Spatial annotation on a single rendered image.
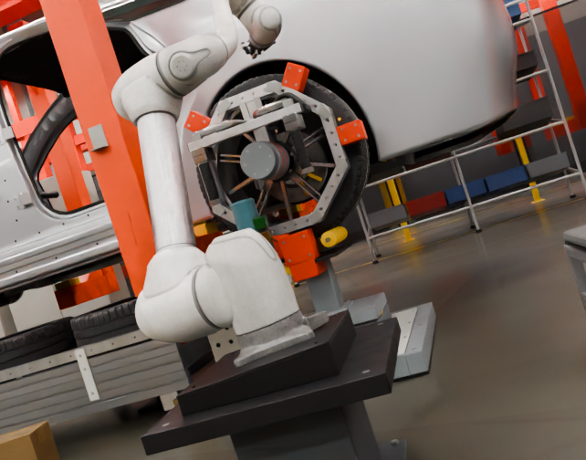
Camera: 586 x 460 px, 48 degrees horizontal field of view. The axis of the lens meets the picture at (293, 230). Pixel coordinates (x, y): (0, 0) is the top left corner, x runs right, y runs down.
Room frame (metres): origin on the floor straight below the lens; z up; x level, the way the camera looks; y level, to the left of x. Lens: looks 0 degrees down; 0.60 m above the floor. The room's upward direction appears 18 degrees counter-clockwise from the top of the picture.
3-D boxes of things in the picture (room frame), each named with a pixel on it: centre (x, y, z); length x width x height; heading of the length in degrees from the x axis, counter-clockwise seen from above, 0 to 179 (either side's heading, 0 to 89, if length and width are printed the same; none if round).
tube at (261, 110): (2.27, -0.07, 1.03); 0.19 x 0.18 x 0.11; 165
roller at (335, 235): (2.48, -0.14, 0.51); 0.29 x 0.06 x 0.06; 165
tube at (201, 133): (2.33, 0.13, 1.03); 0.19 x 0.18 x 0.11; 165
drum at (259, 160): (2.35, 0.02, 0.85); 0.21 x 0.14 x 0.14; 165
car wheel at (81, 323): (3.05, 0.78, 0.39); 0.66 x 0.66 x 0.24
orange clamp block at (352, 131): (2.34, -0.31, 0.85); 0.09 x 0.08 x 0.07; 75
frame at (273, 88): (2.42, 0.00, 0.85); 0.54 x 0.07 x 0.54; 75
